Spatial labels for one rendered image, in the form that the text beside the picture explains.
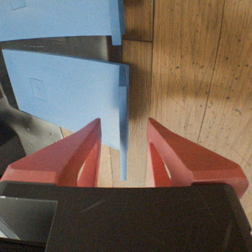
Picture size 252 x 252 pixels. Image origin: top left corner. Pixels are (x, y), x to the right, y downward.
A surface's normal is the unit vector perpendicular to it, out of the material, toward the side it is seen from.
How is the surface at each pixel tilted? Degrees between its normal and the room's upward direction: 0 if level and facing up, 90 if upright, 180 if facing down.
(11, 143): 90
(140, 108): 0
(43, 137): 0
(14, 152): 90
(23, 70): 0
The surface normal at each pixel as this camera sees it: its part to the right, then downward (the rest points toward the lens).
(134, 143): -0.49, 0.51
